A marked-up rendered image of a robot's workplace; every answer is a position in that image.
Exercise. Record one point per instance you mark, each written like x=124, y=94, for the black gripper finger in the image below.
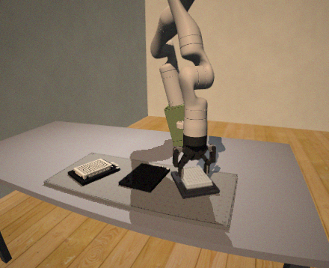
x=182, y=162
x=212, y=156

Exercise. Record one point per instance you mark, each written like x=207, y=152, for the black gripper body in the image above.
x=188, y=142

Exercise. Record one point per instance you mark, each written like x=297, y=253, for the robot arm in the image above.
x=180, y=85

